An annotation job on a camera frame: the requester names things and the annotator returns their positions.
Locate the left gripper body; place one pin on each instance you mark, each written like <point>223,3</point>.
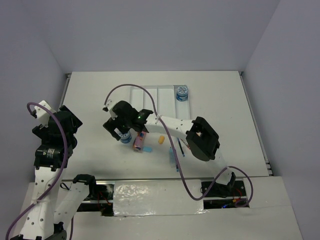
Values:
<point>43,131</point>

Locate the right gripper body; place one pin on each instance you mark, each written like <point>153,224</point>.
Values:
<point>124,124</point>

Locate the blue jar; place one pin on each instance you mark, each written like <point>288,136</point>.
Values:
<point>182,93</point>
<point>125,138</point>

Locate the pink tube of markers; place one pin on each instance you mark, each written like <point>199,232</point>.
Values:
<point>138,143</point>

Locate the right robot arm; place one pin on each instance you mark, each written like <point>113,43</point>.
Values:
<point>201,138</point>

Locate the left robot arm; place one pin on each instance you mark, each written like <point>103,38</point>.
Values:
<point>46,219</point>

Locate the blue highlighter cap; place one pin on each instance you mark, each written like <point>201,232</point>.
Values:
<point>147,149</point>

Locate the orange highlighter cap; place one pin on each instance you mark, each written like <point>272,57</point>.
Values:
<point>161,139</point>

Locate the blue highlighter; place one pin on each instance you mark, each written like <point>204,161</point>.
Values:
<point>172,159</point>

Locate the dark blue pen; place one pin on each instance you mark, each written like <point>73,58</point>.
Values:
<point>180,147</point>

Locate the silver foil tape patch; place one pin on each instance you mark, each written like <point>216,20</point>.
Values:
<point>154,198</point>

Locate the right camera mount white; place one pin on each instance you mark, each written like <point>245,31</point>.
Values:
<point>108,108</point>

